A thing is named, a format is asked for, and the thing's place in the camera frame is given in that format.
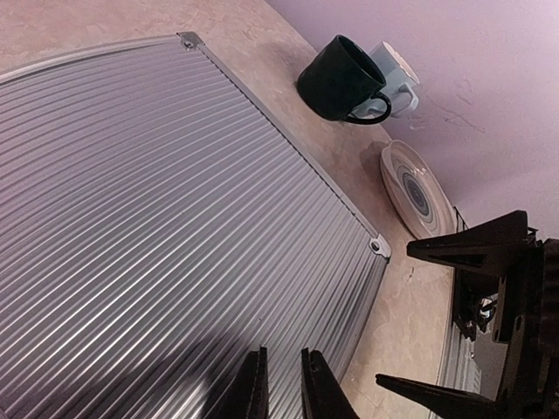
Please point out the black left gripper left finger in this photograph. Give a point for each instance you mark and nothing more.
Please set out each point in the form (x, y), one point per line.
(249, 396)

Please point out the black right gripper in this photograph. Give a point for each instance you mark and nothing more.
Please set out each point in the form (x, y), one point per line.
(527, 319)

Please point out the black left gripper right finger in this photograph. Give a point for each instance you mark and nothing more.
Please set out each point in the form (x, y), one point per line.
(321, 394)

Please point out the aluminium poker chip case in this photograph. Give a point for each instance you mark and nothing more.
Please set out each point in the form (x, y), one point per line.
(157, 224)

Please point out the grey striped plate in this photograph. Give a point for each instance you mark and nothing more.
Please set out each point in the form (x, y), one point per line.
(415, 192)

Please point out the light blue mug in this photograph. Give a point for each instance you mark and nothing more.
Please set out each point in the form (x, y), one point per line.
(400, 78)

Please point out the dark green mug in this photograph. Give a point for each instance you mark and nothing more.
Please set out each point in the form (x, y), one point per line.
(339, 79)

